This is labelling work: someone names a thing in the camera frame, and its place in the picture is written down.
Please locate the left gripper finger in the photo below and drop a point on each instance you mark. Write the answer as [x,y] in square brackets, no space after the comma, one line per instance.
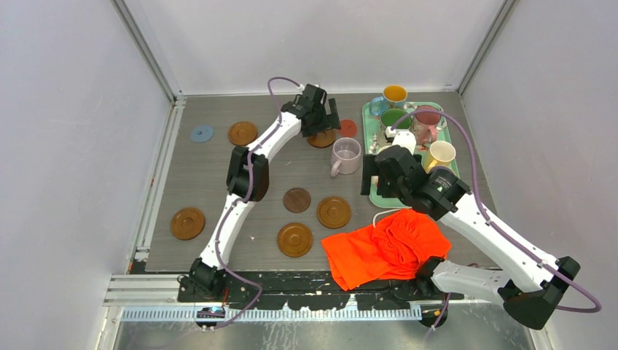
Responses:
[333,116]
[321,111]

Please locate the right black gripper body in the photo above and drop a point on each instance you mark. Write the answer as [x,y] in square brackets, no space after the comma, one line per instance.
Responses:
[389,189]

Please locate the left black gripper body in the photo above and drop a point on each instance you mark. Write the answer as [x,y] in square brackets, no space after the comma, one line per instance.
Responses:
[319,125]

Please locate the red round coaster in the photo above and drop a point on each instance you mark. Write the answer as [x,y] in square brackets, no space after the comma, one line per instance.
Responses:
[348,128]

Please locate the brown wooden coaster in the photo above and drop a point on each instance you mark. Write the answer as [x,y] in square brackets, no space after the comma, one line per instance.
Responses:
[242,133]
[333,212]
[187,223]
[323,139]
[295,239]

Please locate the dark walnut round coaster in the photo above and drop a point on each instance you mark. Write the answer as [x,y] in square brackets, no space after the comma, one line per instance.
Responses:
[296,200]

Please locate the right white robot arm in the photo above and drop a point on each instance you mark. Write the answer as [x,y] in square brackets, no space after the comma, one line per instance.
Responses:
[528,285]

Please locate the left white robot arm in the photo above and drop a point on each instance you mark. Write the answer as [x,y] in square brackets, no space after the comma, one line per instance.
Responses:
[247,181]

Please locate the blue round coaster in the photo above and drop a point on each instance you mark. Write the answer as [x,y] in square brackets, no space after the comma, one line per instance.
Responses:
[201,133]

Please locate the lilac ceramic mug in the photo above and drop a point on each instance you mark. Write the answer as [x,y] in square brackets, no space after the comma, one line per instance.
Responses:
[345,157]

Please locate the pink floral mug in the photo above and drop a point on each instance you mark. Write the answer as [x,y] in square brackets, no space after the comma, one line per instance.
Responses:
[425,124]

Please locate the green inside mug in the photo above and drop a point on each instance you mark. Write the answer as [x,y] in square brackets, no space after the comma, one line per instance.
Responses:
[390,116]

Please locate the green floral tray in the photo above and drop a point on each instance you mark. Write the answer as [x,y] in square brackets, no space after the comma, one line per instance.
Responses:
[374,140]

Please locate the blue mug yellow inside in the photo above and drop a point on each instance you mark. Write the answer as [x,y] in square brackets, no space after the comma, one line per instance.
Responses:
[393,97]

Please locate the orange cloth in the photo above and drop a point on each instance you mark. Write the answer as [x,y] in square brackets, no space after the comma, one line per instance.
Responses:
[393,248]

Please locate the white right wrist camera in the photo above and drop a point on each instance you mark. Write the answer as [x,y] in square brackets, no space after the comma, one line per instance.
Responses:
[400,137]

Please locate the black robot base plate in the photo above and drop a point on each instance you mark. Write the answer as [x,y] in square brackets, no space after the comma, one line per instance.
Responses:
[316,290]

